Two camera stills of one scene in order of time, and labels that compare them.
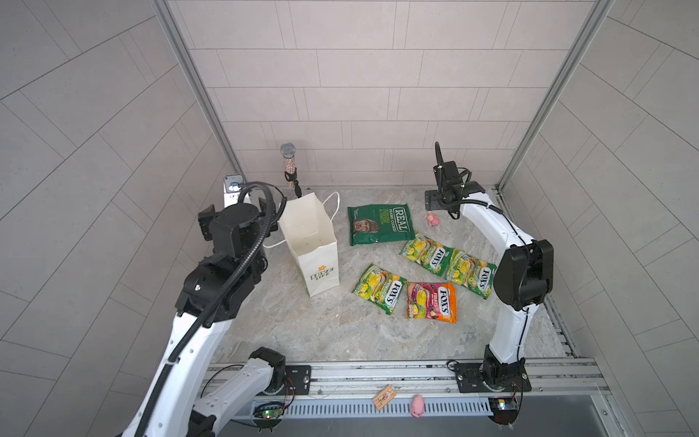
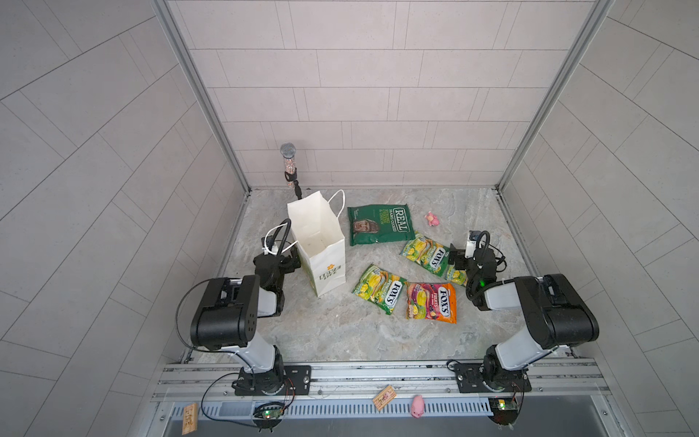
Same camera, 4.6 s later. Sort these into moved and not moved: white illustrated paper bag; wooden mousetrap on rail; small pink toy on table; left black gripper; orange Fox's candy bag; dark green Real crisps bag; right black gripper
Moved: white illustrated paper bag; right black gripper; left black gripper
Not moved: dark green Real crisps bag; small pink toy on table; orange Fox's candy bag; wooden mousetrap on rail
